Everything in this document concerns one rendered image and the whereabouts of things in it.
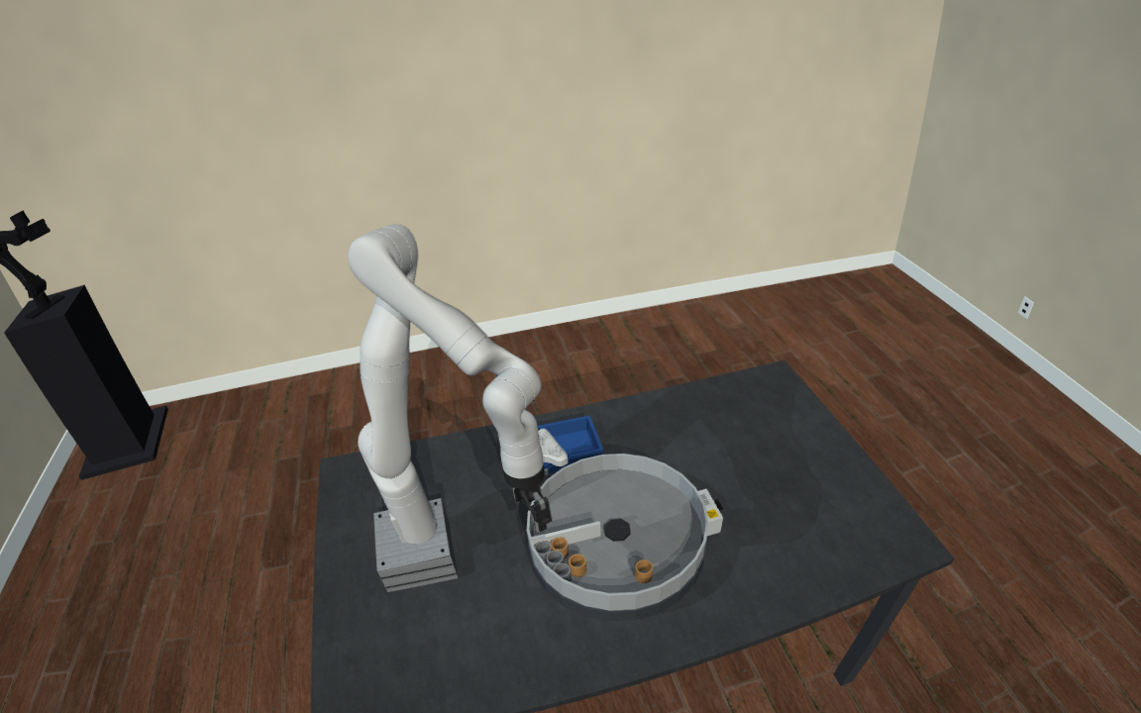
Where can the blue crate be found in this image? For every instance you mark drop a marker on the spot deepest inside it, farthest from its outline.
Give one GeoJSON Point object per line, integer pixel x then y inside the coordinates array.
{"type": "Point", "coordinates": [577, 437]}

